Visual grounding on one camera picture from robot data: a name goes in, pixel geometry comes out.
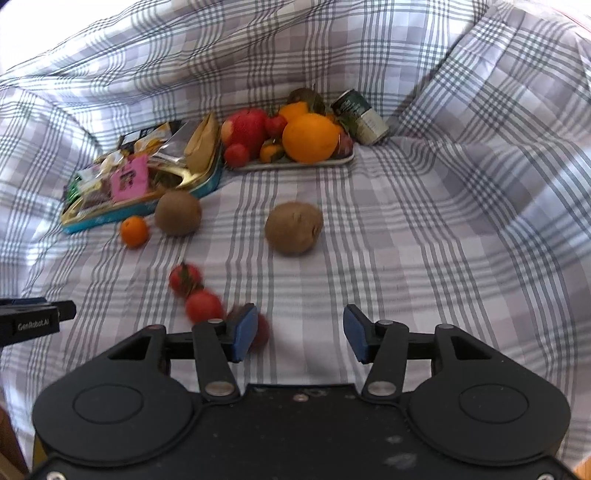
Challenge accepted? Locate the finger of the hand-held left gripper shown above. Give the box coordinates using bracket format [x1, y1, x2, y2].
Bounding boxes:
[0, 298, 77, 320]

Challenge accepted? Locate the tan paper packet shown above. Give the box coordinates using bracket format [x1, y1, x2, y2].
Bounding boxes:
[184, 112, 221, 171]

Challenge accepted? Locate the red cherry tomato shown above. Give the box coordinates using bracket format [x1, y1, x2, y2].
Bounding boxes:
[168, 262, 204, 296]
[185, 290, 225, 324]

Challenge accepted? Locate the dark red plum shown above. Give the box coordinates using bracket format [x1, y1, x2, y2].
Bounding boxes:
[333, 130, 355, 160]

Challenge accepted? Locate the pink snack box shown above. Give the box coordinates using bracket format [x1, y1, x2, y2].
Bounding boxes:
[111, 154, 151, 203]

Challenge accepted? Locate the red apple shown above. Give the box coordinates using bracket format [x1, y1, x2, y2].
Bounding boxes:
[221, 107, 269, 160]

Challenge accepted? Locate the white wrapped candy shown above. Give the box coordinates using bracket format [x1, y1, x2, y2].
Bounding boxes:
[95, 152, 127, 174]

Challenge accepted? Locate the small leafy mandarin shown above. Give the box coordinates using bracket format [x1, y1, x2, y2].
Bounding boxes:
[259, 140, 284, 164]

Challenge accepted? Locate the green and white can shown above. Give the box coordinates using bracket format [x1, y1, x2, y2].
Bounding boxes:
[331, 89, 391, 146]

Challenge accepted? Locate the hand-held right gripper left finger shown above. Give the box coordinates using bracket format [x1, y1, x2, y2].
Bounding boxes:
[107, 303, 259, 401]

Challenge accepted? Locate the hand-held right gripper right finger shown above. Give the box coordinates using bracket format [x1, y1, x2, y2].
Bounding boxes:
[344, 304, 495, 401]

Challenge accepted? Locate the small red tomato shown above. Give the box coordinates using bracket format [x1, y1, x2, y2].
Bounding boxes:
[264, 114, 288, 138]
[224, 143, 251, 168]

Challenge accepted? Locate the white fruit tray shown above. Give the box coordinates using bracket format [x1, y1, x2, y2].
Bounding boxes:
[224, 150, 356, 173]

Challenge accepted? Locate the dark purple snack packet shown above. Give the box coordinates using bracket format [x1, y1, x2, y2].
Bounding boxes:
[83, 187, 114, 210]

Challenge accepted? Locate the blue tin tray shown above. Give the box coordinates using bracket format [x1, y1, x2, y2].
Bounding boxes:
[61, 152, 223, 236]

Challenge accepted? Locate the large orange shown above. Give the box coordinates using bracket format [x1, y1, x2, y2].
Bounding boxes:
[282, 113, 341, 163]

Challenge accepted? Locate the brown kiwi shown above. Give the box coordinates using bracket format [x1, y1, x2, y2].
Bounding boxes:
[154, 189, 203, 237]
[264, 202, 324, 256]

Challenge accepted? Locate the dark purple plum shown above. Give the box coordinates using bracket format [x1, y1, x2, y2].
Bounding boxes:
[226, 305, 271, 354]

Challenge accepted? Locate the yellow snack packet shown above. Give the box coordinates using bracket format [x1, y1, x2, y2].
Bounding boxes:
[136, 121, 183, 153]

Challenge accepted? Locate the black snack packet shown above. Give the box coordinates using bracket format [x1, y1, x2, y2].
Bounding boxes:
[117, 130, 148, 151]

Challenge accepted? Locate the silver foil packet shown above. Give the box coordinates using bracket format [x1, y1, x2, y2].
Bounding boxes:
[152, 119, 201, 164]

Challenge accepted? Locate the grey plaid blanket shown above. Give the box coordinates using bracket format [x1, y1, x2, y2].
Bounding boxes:
[0, 0, 591, 476]

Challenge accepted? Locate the green foil candy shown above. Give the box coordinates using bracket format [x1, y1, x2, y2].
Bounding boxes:
[67, 172, 93, 204]

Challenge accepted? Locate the mandarin with leaves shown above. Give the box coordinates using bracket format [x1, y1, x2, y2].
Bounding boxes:
[278, 88, 327, 121]

